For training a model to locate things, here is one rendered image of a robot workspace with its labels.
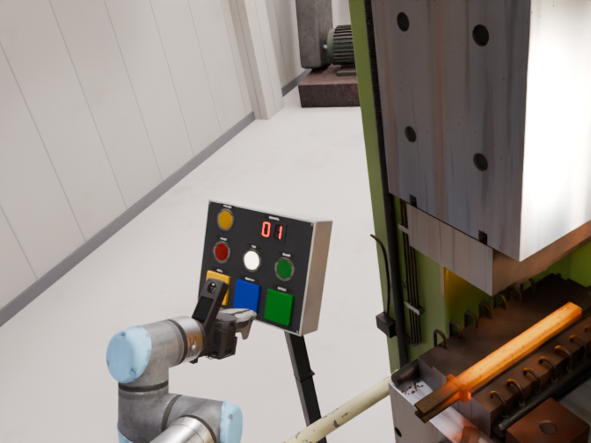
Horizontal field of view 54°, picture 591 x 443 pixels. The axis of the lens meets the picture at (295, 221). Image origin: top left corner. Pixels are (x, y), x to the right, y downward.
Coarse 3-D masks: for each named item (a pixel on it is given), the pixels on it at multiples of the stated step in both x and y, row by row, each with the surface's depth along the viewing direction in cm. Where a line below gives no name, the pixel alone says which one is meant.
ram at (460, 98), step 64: (384, 0) 87; (448, 0) 76; (512, 0) 68; (576, 0) 69; (384, 64) 93; (448, 64) 81; (512, 64) 71; (576, 64) 74; (384, 128) 100; (448, 128) 86; (512, 128) 75; (576, 128) 79; (448, 192) 92; (512, 192) 80; (576, 192) 85; (512, 256) 85
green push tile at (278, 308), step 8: (272, 296) 141; (280, 296) 140; (288, 296) 139; (272, 304) 141; (280, 304) 140; (288, 304) 139; (272, 312) 141; (280, 312) 140; (288, 312) 139; (272, 320) 142; (280, 320) 140; (288, 320) 139
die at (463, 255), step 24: (408, 216) 105; (432, 216) 99; (432, 240) 102; (456, 240) 95; (480, 240) 91; (576, 240) 100; (456, 264) 98; (480, 264) 93; (504, 264) 92; (528, 264) 95; (480, 288) 95; (504, 288) 94
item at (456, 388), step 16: (544, 320) 123; (560, 320) 122; (528, 336) 120; (544, 336) 120; (496, 352) 118; (512, 352) 117; (480, 368) 115; (496, 368) 115; (448, 384) 112; (464, 384) 112; (432, 400) 110; (448, 400) 112; (464, 400) 112; (432, 416) 110
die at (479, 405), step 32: (544, 288) 135; (576, 288) 132; (480, 320) 130; (512, 320) 127; (576, 320) 123; (448, 352) 123; (480, 352) 121; (544, 352) 118; (576, 352) 117; (480, 384) 113; (512, 384) 112; (544, 384) 115; (480, 416) 111
